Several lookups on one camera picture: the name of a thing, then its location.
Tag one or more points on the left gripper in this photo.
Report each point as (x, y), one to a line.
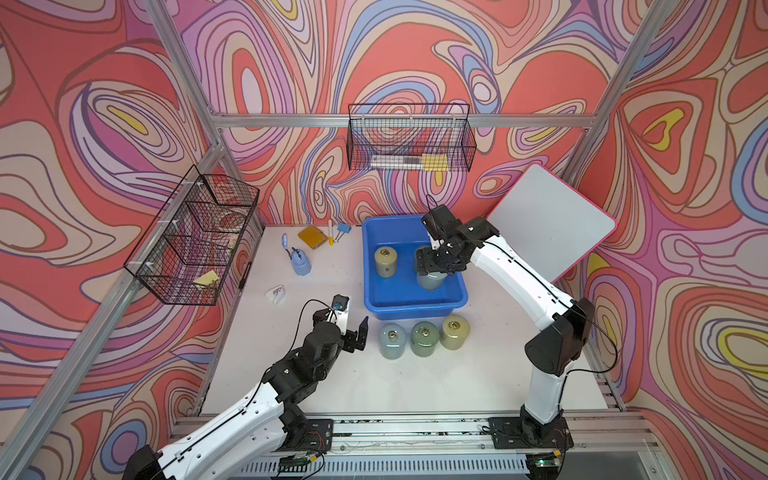
(351, 343)

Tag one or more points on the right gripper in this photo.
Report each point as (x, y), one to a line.
(426, 263)

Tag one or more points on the grey-blue tea canister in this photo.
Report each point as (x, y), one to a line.
(431, 281)
(392, 341)

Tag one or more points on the dark green tea canister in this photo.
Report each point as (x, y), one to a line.
(424, 339)

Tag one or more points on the yellow-green tea canister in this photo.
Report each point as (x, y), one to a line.
(455, 330)

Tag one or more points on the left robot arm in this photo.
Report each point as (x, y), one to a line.
(252, 402)

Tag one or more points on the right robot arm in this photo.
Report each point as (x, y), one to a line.
(563, 323)

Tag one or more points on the blue plastic basket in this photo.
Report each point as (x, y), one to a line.
(400, 297)

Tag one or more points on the pale yellow tea canister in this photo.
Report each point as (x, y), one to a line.
(386, 259)

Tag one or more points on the yellow box in basket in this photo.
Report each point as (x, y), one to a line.
(435, 162)

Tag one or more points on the yellow sponge in basket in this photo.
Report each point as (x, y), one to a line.
(209, 280)

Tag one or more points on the small white object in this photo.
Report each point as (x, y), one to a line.
(276, 294)

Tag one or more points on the white marker pen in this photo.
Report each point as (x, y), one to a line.
(330, 232)

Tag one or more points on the yellow sticky note pad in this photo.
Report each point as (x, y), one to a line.
(313, 237)

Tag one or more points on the blue binder clip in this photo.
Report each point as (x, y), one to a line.
(342, 229)

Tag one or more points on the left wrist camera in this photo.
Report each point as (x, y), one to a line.
(339, 312)

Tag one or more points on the white board pink frame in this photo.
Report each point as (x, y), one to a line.
(548, 223)

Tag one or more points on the black wire basket back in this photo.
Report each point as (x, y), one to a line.
(394, 135)

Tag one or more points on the black wire basket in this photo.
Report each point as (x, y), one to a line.
(394, 135)
(199, 228)

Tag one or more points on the black wire basket left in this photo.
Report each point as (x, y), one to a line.
(199, 228)

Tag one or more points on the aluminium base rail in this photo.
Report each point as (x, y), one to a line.
(584, 444)

